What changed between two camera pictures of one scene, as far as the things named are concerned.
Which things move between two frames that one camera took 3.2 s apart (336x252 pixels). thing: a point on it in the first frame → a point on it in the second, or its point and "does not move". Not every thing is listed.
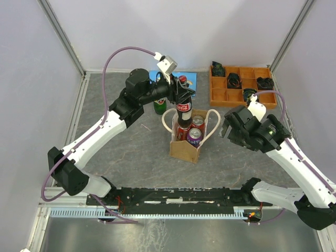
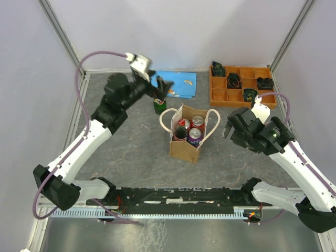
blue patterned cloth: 191,76 does not move
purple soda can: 195,136 does not move
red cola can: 198,122 does not move
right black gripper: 232,136 does not move
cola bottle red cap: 184,108 → 181,131
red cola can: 182,134 → 187,125
